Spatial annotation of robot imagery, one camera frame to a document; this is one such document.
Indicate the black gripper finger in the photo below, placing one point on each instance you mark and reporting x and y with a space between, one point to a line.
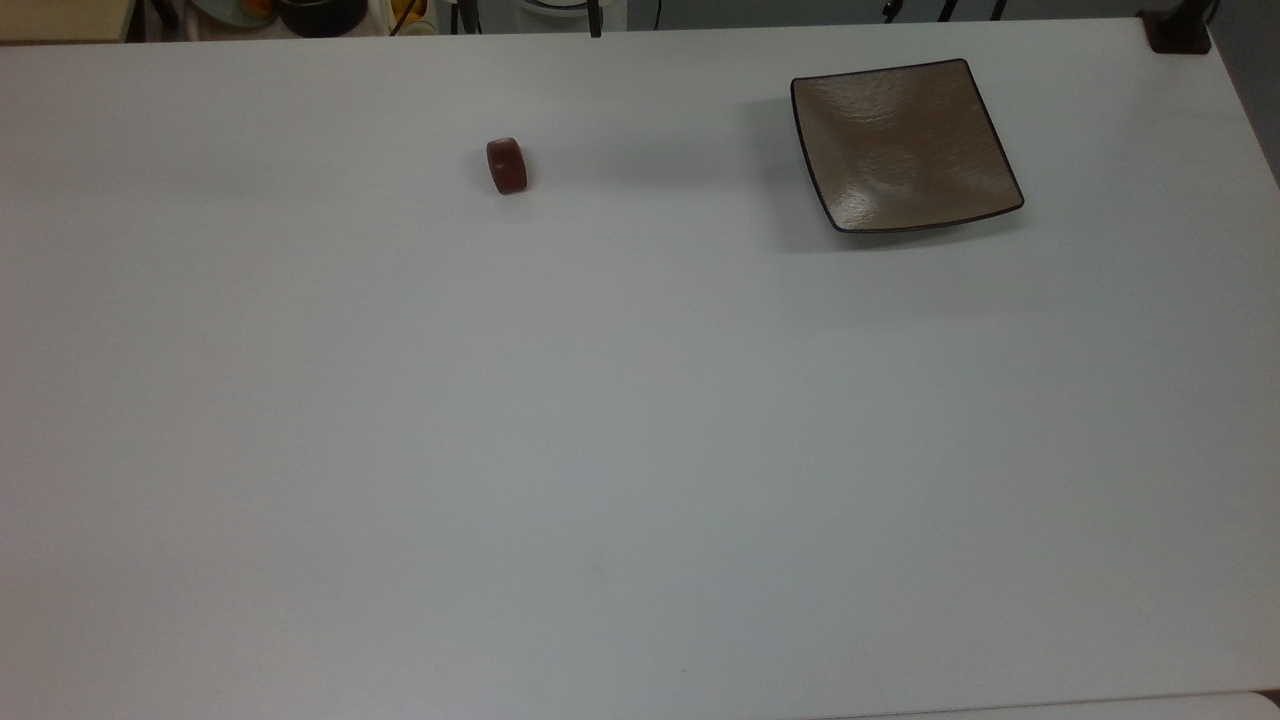
475 15
596 18

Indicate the small round red-brown food item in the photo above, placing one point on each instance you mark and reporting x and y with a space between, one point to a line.
507 168

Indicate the yellow item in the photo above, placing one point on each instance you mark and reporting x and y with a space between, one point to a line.
410 8

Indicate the square brown ceramic plate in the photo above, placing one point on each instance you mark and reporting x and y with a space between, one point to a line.
905 145

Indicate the black pot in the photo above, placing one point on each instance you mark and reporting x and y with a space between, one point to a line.
322 15

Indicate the pale bowl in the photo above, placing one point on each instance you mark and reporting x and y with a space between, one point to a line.
235 10

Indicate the black tripod legs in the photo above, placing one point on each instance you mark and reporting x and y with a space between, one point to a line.
945 8

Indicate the beige box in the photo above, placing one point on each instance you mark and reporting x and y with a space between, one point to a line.
60 18

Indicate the black camera stand base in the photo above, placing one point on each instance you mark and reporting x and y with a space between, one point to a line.
1180 32

